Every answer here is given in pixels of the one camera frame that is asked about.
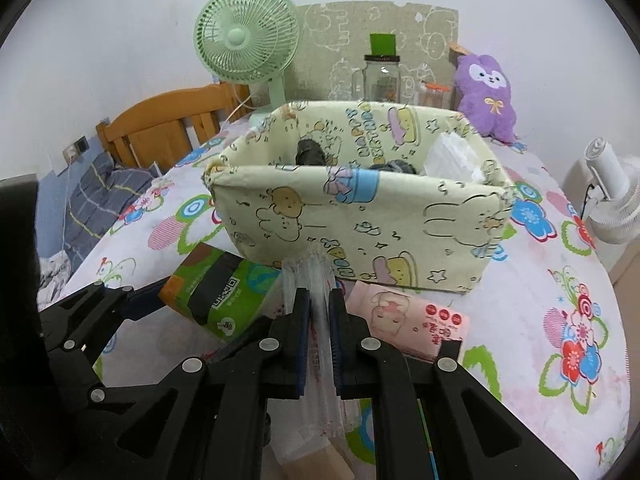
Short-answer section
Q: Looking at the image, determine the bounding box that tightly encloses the green cartoon print board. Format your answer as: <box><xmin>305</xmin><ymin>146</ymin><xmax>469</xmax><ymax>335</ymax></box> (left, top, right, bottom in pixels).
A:
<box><xmin>290</xmin><ymin>1</ymin><xmax>460</xmax><ymax>111</ymax></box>

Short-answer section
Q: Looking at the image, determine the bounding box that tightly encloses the grey plaid blanket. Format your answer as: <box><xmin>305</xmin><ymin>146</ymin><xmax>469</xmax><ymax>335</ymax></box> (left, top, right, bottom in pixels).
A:
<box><xmin>39</xmin><ymin>152</ymin><xmax>161</xmax><ymax>306</ymax></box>

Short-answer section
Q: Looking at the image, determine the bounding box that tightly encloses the pink packet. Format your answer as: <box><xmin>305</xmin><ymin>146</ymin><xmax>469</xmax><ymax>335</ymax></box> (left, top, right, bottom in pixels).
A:
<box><xmin>345</xmin><ymin>280</ymin><xmax>471</xmax><ymax>363</ymax></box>

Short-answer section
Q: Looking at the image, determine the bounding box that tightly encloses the glass jar with green lid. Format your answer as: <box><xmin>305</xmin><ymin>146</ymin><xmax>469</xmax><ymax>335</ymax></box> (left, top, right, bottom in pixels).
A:
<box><xmin>351</xmin><ymin>32</ymin><xmax>405</xmax><ymax>106</ymax></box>

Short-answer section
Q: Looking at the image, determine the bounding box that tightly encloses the beige wardrobe door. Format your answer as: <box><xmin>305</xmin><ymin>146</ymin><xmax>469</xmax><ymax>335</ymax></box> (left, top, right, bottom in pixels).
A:
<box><xmin>605</xmin><ymin>245</ymin><xmax>640</xmax><ymax>301</ymax></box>

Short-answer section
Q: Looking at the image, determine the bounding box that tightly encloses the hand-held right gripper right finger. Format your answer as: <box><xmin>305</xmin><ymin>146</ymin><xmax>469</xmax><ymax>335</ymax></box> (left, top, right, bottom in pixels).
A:
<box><xmin>327</xmin><ymin>290</ymin><xmax>576</xmax><ymax>480</ymax></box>

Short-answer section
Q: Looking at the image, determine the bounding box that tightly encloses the cartoon print fabric storage box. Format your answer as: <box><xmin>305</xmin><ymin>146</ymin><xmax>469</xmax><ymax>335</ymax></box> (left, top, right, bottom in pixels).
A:
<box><xmin>202</xmin><ymin>100</ymin><xmax>516</xmax><ymax>295</ymax></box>

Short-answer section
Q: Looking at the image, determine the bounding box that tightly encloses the white cotton pad pack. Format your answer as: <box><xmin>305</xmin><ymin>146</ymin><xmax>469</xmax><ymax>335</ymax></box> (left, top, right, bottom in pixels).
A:
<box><xmin>424</xmin><ymin>132</ymin><xmax>488</xmax><ymax>183</ymax></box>

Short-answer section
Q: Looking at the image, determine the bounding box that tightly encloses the green desk fan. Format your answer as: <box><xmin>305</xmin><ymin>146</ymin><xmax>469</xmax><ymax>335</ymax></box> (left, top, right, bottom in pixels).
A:
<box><xmin>194</xmin><ymin>0</ymin><xmax>303</xmax><ymax>128</ymax></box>

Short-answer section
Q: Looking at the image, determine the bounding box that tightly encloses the tan cardboard piece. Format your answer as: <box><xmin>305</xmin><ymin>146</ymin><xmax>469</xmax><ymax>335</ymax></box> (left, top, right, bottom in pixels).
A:
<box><xmin>280</xmin><ymin>435</ymin><xmax>356</xmax><ymax>480</ymax></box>

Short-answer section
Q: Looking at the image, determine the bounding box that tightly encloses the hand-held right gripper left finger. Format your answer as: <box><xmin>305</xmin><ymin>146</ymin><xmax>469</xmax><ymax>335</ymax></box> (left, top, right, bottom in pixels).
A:
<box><xmin>114</xmin><ymin>287</ymin><xmax>309</xmax><ymax>480</ymax></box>

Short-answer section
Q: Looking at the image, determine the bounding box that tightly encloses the colourful tissue pack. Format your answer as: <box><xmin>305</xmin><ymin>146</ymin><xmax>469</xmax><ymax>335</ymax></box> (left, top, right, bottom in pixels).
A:
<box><xmin>160</xmin><ymin>242</ymin><xmax>283</xmax><ymax>343</ymax></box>

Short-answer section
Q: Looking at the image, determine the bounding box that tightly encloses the dark sock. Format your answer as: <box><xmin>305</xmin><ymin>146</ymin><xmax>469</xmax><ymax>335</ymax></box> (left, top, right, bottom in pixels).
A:
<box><xmin>295</xmin><ymin>137</ymin><xmax>328</xmax><ymax>167</ymax></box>

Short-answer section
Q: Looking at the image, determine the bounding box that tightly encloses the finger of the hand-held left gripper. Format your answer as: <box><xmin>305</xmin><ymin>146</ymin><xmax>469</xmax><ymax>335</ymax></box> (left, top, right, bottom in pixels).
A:
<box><xmin>47</xmin><ymin>340</ymin><xmax>126</xmax><ymax>413</ymax></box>
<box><xmin>39</xmin><ymin>282</ymin><xmax>173</xmax><ymax>356</ymax></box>

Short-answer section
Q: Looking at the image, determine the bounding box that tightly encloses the wall socket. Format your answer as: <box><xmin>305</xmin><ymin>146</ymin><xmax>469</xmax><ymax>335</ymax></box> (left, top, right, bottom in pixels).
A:
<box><xmin>62</xmin><ymin>136</ymin><xmax>90</xmax><ymax>163</ymax></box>

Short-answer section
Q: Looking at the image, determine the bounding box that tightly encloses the small orange lid jar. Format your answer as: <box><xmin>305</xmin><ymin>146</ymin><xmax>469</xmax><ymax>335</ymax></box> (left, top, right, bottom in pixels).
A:
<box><xmin>417</xmin><ymin>80</ymin><xmax>448</xmax><ymax>109</ymax></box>

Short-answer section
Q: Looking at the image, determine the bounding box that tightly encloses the purple plush bunny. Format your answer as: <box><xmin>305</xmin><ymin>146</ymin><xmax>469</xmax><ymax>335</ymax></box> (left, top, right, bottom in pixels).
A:
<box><xmin>449</xmin><ymin>42</ymin><xmax>528</xmax><ymax>153</ymax></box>

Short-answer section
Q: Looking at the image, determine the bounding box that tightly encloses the clear plastic packet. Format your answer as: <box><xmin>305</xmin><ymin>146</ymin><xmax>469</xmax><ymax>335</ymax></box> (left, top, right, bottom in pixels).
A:
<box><xmin>272</xmin><ymin>252</ymin><xmax>363</xmax><ymax>443</ymax></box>

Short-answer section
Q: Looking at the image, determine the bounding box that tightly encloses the grey sock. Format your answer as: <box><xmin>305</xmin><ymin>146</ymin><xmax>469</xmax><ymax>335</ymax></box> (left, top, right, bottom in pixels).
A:
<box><xmin>370</xmin><ymin>160</ymin><xmax>418</xmax><ymax>177</ymax></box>

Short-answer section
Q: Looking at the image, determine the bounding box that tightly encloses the white standing fan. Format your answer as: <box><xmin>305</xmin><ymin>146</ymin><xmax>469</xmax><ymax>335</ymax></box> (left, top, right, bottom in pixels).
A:
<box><xmin>570</xmin><ymin>137</ymin><xmax>640</xmax><ymax>261</ymax></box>

